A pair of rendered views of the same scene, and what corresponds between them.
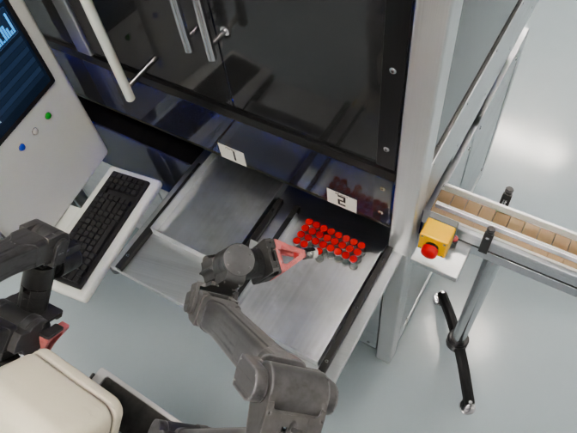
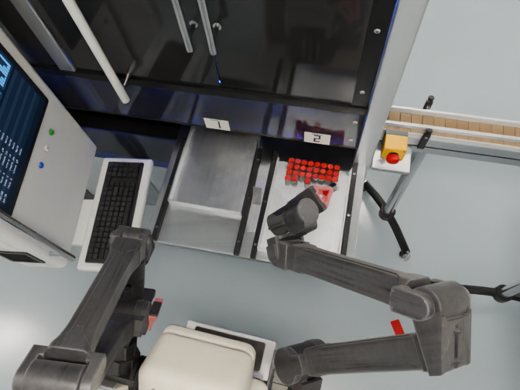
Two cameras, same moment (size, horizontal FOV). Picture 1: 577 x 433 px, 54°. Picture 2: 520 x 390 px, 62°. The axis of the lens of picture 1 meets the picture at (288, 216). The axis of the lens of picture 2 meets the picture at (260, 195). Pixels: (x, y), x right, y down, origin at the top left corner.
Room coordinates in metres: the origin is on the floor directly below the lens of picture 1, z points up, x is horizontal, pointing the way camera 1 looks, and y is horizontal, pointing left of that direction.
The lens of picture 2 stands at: (0.19, 0.29, 2.25)
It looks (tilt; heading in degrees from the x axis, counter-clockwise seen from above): 66 degrees down; 341
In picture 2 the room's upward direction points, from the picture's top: 9 degrees counter-clockwise
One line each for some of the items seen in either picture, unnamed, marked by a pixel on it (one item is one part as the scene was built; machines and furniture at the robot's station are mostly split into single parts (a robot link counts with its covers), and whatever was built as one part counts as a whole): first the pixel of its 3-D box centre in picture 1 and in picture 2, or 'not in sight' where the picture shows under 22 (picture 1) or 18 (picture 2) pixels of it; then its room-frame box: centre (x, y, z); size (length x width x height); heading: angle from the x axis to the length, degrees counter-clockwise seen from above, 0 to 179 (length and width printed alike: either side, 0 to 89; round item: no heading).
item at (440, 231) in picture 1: (437, 235); (394, 145); (0.68, -0.35, 0.99); 0.08 x 0.07 x 0.07; 141
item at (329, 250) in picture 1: (326, 250); (311, 178); (0.74, -0.09, 0.90); 0.18 x 0.02 x 0.05; 51
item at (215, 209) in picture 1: (222, 203); (216, 164); (0.95, 0.18, 0.90); 0.34 x 0.26 x 0.04; 141
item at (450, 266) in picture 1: (442, 249); (391, 154); (0.70, -0.39, 0.87); 0.14 x 0.13 x 0.02; 141
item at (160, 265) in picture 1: (260, 250); (259, 193); (0.79, 0.09, 0.87); 0.70 x 0.48 x 0.02; 51
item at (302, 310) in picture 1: (306, 284); (306, 208); (0.65, -0.02, 0.90); 0.34 x 0.26 x 0.04; 141
